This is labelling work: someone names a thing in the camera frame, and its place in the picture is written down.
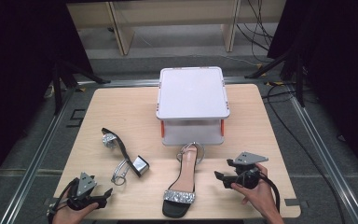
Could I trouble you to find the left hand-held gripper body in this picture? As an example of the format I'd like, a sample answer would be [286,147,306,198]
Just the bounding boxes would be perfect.
[66,172,107,211]

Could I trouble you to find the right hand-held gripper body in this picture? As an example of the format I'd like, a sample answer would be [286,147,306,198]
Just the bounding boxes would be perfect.
[233,151,269,190]

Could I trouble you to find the black silver block-heel sandal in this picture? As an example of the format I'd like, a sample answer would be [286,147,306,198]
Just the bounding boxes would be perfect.
[161,141,206,218]
[101,127,151,187]

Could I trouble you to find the white plastic shoe box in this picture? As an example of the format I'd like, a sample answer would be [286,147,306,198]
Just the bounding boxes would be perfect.
[155,65,231,147]

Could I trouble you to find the person's left hand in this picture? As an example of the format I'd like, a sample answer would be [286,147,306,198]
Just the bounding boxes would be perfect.
[51,189,100,224]

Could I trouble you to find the person's right hand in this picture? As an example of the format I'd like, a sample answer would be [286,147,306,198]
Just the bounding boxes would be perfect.
[230,162,282,219]

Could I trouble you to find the black tripod stand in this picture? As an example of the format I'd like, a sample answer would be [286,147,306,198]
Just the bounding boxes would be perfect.
[244,46,306,108]
[51,58,112,116]

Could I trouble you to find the black curtain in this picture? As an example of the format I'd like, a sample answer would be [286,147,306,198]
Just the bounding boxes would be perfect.
[266,0,358,178]
[0,0,95,190]

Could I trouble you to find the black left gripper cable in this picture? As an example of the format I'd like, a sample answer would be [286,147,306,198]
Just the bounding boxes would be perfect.
[47,178,77,224]

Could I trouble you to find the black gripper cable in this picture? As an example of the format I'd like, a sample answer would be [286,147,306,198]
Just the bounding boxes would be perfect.
[258,172,282,216]
[47,178,77,224]

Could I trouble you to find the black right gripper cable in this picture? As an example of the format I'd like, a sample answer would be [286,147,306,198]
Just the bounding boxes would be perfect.
[258,172,282,216]

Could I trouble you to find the aluminium floor rail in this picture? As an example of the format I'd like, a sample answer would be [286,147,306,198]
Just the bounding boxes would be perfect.
[286,86,358,224]
[0,87,79,224]
[76,76,291,89]

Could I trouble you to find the black floor cable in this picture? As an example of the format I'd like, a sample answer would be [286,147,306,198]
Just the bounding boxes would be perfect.
[261,83,347,224]

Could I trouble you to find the bundle of black cables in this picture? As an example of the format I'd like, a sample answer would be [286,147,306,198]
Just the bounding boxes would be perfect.
[235,0,276,63]

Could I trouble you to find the beige wooden desk frame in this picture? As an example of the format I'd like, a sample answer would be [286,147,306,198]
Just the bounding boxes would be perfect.
[66,0,288,57]

